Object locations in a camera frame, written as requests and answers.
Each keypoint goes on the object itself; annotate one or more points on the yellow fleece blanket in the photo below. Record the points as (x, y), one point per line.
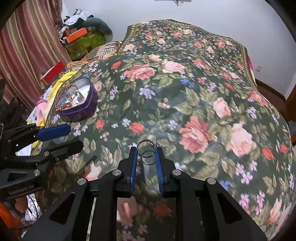
(43, 106)

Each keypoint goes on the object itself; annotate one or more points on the orange shoe box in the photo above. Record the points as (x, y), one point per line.
(72, 37)

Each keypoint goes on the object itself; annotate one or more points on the floral green bedspread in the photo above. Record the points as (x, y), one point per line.
(191, 91)

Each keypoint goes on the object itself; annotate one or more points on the green patterned box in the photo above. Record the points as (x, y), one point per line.
(84, 45)

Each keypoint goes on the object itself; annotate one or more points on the striped red curtain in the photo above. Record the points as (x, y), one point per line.
(29, 48)

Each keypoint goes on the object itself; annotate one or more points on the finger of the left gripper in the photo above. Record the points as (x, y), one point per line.
(54, 133)
(57, 152)

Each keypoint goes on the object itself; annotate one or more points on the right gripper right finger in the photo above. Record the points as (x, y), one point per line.
(204, 209)

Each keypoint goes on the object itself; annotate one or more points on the white wall socket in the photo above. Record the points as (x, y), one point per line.
(258, 68)

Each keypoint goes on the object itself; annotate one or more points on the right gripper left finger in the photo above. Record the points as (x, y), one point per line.
(88, 210)

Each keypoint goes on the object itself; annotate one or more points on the red and white box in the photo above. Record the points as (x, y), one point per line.
(53, 73)

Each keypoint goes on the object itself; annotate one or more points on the striped patchwork quilt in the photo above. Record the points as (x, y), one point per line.
(99, 53)

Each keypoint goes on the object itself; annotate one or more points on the purple heart-shaped tin box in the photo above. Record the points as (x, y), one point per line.
(77, 101)

